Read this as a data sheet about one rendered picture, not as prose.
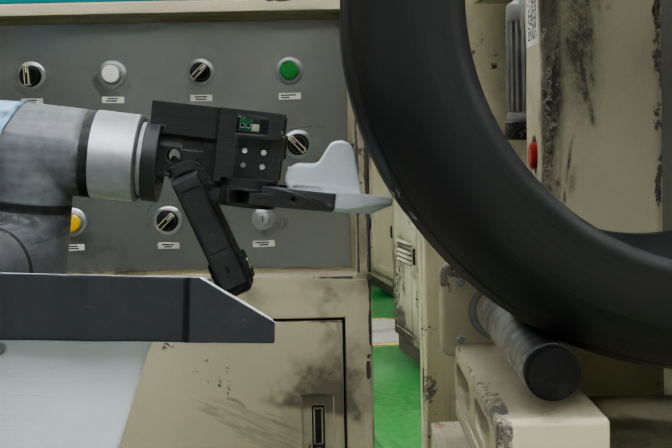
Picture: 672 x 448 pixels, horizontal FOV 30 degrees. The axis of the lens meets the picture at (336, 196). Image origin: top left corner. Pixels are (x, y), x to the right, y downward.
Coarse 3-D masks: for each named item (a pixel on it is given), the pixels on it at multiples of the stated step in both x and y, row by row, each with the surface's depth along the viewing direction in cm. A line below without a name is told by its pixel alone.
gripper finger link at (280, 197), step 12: (240, 192) 105; (252, 192) 103; (264, 192) 103; (276, 192) 103; (288, 192) 103; (300, 192) 104; (312, 192) 104; (324, 192) 104; (252, 204) 103; (264, 204) 103; (276, 204) 103; (288, 204) 103; (300, 204) 103; (312, 204) 103; (324, 204) 104
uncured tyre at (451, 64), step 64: (384, 0) 95; (448, 0) 94; (384, 64) 96; (448, 64) 94; (384, 128) 98; (448, 128) 94; (448, 192) 96; (512, 192) 94; (448, 256) 100; (512, 256) 96; (576, 256) 95; (640, 256) 94; (576, 320) 98; (640, 320) 96
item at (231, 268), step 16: (192, 176) 105; (176, 192) 105; (192, 192) 105; (192, 208) 105; (208, 208) 105; (192, 224) 105; (208, 224) 105; (224, 224) 107; (208, 240) 106; (224, 240) 106; (208, 256) 106; (224, 256) 106; (240, 256) 107; (224, 272) 106; (240, 272) 106; (224, 288) 106; (240, 288) 106
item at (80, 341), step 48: (0, 288) 28; (48, 288) 29; (96, 288) 29; (144, 288) 29; (192, 288) 29; (0, 336) 28; (48, 336) 29; (96, 336) 29; (144, 336) 29; (192, 336) 29; (240, 336) 30; (0, 384) 29; (48, 384) 30; (96, 384) 30; (0, 432) 29; (48, 432) 30; (96, 432) 30
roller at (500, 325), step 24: (480, 312) 128; (504, 312) 117; (504, 336) 110; (528, 336) 103; (528, 360) 98; (552, 360) 98; (576, 360) 98; (528, 384) 98; (552, 384) 98; (576, 384) 98
